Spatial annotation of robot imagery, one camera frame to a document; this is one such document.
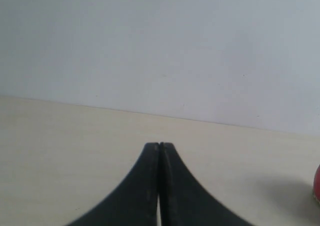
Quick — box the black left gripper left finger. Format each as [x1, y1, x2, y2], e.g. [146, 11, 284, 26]
[70, 142, 159, 226]

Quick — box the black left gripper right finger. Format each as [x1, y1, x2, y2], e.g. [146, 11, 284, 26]
[158, 142, 250, 226]

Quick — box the small red drum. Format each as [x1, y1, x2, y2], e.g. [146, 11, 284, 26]
[312, 165, 320, 205]

